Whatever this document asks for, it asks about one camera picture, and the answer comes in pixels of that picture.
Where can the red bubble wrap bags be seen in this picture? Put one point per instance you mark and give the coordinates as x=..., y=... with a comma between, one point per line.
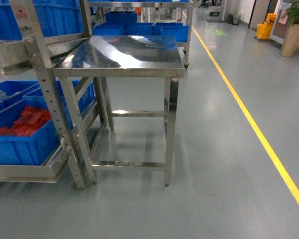
x=30, y=120

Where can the steel shelf rack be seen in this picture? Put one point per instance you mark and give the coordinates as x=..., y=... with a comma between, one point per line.
x=31, y=34

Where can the rear blue bin clear bag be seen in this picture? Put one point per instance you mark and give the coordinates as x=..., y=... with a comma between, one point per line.
x=12, y=91

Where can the blue bin with red bags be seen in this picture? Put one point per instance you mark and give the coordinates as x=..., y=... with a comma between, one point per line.
x=26, y=150

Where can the small steel side table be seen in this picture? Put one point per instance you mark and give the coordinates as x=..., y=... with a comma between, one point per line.
x=140, y=81

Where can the gold planter with plant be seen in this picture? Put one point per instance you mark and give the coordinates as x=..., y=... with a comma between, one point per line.
x=290, y=45

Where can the yellow mop bucket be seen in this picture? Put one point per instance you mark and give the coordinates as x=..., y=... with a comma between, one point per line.
x=264, y=30

